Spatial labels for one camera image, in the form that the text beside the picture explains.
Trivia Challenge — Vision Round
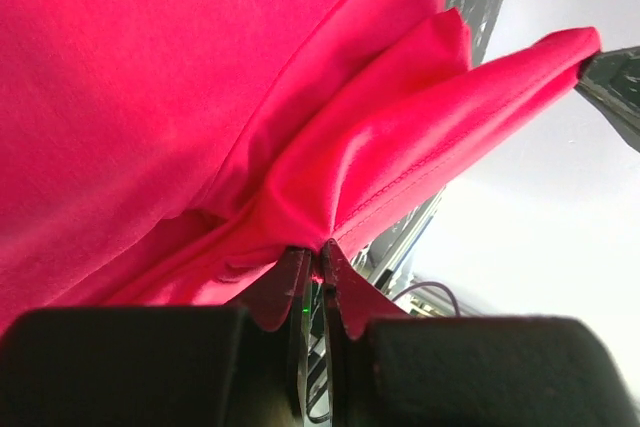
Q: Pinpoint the aluminium rail frame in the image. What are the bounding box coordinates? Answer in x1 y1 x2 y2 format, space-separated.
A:
307 191 480 404

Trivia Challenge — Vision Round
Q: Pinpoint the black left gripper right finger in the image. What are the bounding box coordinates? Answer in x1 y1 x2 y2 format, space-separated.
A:
319 241 635 426

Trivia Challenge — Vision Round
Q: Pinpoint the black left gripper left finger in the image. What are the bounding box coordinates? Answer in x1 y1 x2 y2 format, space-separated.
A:
1 248 313 426

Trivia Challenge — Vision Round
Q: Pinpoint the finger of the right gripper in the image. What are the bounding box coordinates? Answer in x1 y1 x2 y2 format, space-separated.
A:
575 46 640 152

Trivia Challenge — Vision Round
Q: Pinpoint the pink t shirt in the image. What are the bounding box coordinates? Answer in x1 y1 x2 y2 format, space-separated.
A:
1 0 600 326

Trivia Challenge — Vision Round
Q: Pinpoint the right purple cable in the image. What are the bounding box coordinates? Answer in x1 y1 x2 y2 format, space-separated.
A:
394 281 461 318

